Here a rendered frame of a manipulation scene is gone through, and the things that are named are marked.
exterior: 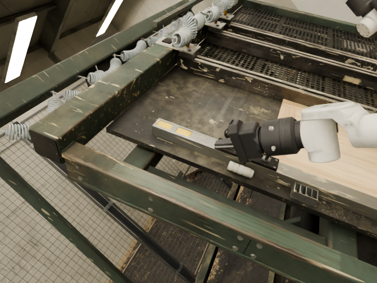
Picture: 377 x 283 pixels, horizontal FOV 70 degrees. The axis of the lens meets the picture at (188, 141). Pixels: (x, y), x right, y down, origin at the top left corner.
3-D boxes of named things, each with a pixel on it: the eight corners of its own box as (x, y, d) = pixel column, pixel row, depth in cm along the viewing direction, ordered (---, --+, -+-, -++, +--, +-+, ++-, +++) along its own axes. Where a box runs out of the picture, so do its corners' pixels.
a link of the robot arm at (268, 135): (223, 133, 65) (273, 126, 58) (233, 113, 72) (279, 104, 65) (239, 173, 70) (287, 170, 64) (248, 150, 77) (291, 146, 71)
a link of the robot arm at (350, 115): (300, 149, 62) (363, 152, 50) (294, 111, 61) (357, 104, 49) (317, 141, 65) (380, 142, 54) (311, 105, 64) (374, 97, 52)
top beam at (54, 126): (63, 166, 78) (56, 140, 71) (35, 154, 80) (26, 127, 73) (244, 3, 237) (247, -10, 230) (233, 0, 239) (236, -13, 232)
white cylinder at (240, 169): (225, 171, 84) (250, 181, 83) (228, 164, 82) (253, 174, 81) (228, 165, 86) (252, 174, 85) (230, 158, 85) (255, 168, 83)
